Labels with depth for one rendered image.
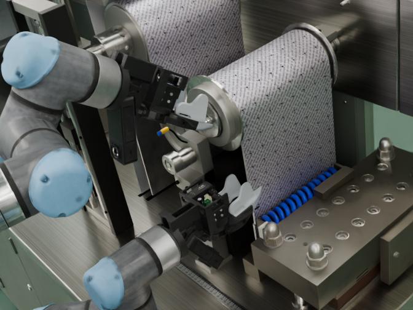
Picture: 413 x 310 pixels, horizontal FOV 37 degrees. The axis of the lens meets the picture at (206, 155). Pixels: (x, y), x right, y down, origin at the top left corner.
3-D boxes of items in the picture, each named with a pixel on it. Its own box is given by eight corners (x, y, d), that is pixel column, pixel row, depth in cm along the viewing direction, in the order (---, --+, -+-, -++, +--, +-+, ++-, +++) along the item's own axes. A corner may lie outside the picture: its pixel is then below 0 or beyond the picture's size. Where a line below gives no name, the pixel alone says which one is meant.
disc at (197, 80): (196, 138, 119) (179, 68, 112) (198, 136, 120) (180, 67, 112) (248, 161, 109) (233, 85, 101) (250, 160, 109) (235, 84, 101)
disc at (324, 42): (284, 84, 131) (274, 18, 123) (286, 83, 131) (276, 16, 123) (340, 101, 120) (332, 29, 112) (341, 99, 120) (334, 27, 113)
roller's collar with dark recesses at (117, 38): (95, 63, 124) (86, 33, 120) (120, 51, 127) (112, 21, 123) (112, 71, 120) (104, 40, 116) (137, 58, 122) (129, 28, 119)
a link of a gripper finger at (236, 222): (257, 208, 110) (220, 234, 106) (259, 214, 111) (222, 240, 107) (239, 197, 113) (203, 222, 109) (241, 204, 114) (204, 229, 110)
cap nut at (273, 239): (259, 242, 113) (256, 224, 111) (273, 232, 115) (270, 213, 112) (273, 251, 111) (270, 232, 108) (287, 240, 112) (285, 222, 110)
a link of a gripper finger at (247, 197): (269, 172, 111) (230, 198, 107) (272, 198, 114) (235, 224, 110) (257, 166, 113) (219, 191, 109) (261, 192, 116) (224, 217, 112)
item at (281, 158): (254, 222, 119) (240, 143, 109) (334, 164, 130) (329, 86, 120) (255, 224, 119) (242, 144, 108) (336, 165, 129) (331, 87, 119)
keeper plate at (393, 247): (380, 280, 117) (379, 237, 111) (412, 251, 121) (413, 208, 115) (391, 286, 115) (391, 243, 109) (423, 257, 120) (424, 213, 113)
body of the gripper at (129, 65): (193, 79, 97) (134, 58, 88) (174, 130, 98) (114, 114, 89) (164, 67, 102) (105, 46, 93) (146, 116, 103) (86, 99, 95)
